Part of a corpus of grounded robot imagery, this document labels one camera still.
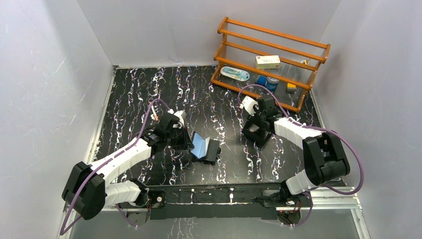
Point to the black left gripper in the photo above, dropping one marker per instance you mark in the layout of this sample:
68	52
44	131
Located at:
184	139

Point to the black leather card holder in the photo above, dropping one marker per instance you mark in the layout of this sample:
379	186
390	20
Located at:
206	150

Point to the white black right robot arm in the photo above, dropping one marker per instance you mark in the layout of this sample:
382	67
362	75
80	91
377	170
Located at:
323	153

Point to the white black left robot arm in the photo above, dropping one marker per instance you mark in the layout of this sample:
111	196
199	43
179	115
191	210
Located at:
89	188

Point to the black tray with cards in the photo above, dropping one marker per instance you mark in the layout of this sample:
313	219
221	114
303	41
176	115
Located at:
257	130

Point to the small pen on table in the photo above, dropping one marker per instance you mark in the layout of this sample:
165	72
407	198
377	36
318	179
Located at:
154	114

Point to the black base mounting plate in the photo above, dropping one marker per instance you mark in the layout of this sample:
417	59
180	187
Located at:
217	201

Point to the white blue packaged item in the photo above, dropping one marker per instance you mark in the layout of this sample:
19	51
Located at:
235	73

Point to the small blue cube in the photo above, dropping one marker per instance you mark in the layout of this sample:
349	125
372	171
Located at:
261	80

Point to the blue round container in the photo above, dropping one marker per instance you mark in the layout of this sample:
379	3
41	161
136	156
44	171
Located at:
272	83

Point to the orange wooden shelf rack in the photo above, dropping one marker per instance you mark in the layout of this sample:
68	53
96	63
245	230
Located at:
250	54

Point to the white cardboard box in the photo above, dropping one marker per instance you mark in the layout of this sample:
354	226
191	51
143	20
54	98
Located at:
267	62

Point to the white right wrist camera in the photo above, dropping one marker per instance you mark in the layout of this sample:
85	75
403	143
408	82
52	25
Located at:
249	105

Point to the aluminium frame rail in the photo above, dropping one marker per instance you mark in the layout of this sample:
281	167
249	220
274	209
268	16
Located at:
325	198

